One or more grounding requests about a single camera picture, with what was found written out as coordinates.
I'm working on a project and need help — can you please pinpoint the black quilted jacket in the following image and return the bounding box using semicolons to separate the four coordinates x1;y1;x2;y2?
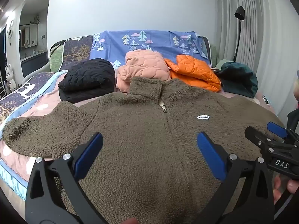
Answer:
58;58;116;103

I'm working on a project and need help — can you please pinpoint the blue tree-print sheet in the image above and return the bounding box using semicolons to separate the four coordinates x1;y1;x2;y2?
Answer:
90;30;209;69

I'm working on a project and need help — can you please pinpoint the black floor lamp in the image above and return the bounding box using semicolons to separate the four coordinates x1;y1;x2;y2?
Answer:
233;6;245;62

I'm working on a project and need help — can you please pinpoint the person's right hand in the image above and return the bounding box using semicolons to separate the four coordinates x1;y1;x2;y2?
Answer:
273;175;299;204

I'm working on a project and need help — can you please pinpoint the pink dotted blanket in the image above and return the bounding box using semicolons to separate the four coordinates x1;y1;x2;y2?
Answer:
0;71;272;201

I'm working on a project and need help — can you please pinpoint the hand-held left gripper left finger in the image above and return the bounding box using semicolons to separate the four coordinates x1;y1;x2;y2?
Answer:
25;132;104;224

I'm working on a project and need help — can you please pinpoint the white cat figurine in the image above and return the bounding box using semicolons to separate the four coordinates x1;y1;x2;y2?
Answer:
5;64;17;92

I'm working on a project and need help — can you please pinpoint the pink quilted jacket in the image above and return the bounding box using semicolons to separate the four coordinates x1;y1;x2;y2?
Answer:
115;49;172;92

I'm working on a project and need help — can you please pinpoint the grey curtain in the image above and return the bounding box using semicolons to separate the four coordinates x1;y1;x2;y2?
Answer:
216;0;299;122

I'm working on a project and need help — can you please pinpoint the olive fleece jacket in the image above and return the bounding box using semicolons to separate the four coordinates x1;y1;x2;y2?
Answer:
1;76;292;224

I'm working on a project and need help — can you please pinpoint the white bear wall decoration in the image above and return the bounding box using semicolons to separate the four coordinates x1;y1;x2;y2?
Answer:
6;21;15;45

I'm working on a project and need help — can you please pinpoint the dark mirrored cabinet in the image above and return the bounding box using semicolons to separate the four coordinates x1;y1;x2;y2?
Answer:
19;23;47;76

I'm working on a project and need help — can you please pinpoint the dark green garment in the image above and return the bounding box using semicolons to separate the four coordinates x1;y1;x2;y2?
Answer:
214;61;258;98

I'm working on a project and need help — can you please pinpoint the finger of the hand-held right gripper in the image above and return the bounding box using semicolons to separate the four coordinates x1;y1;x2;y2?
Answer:
245;126;284;155
267;121;299;145

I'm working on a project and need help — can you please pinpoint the navy deer-print bed cover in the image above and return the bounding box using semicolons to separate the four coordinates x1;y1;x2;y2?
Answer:
0;36;94;124

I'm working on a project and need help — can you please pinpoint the orange puffer jacket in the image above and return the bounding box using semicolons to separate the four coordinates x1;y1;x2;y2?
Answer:
165;54;222;92

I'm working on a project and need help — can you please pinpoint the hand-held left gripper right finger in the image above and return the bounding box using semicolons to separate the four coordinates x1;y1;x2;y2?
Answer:
197;131;275;224

